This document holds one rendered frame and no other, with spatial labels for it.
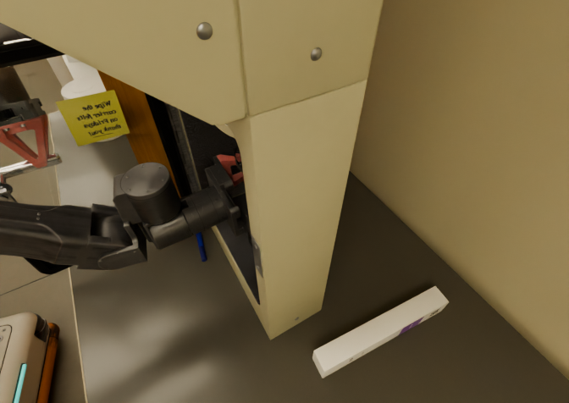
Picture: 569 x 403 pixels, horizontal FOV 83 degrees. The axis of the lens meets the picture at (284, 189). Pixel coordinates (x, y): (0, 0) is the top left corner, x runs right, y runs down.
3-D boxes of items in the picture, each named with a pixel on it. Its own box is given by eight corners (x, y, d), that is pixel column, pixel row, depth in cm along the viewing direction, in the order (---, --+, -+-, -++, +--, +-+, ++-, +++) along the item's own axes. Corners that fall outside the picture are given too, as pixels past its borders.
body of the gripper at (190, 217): (215, 162, 50) (168, 180, 48) (242, 206, 44) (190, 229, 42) (222, 190, 55) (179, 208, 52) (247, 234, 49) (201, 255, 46)
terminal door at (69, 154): (197, 211, 72) (138, 19, 42) (45, 277, 61) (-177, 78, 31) (196, 208, 72) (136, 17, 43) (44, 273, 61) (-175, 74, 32)
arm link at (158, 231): (146, 231, 49) (156, 260, 46) (129, 202, 44) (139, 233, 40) (190, 212, 51) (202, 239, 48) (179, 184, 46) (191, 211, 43)
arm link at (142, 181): (107, 223, 49) (104, 273, 43) (67, 169, 40) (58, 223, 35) (186, 203, 51) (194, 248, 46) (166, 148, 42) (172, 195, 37)
